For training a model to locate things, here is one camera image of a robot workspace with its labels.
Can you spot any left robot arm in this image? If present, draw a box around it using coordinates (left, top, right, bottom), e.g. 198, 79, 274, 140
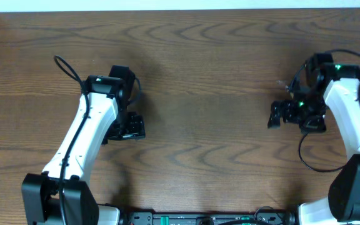
21, 75, 146, 224

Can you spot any clear tape strip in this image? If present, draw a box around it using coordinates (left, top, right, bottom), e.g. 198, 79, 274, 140
276, 80, 288, 87

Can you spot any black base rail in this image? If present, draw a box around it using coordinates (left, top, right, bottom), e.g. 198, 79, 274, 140
118, 209, 299, 225

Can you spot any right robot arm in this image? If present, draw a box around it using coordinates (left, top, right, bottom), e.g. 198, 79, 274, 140
267, 61, 360, 224

